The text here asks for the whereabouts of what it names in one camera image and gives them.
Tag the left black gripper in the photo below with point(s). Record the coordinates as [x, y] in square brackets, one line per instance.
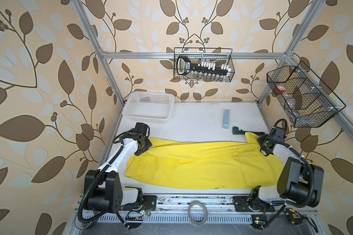
[148, 144]

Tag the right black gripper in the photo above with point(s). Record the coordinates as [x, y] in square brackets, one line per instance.
[260, 139]

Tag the yellow trousers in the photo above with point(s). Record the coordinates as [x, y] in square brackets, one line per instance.
[205, 166]

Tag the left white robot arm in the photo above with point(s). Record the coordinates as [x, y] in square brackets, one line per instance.
[103, 191]

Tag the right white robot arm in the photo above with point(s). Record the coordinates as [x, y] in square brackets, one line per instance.
[300, 182]

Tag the white plastic basket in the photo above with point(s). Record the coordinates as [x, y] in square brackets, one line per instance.
[149, 107]

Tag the green pipe wrench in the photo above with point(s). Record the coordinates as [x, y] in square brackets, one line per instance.
[237, 131]

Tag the light blue block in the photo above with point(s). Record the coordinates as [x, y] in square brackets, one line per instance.
[226, 119]

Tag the red white cup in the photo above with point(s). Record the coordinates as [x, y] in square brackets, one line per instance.
[279, 89]

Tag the black socket set holder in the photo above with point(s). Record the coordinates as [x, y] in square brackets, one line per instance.
[191, 63]

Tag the clear tape roll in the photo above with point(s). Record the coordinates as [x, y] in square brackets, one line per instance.
[197, 213]

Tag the side black wire basket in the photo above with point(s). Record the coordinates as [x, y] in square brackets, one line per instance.
[308, 100]

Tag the aluminium frame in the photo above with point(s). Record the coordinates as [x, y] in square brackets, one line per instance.
[292, 58]

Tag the back black wire basket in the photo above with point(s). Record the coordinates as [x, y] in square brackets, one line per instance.
[206, 52]

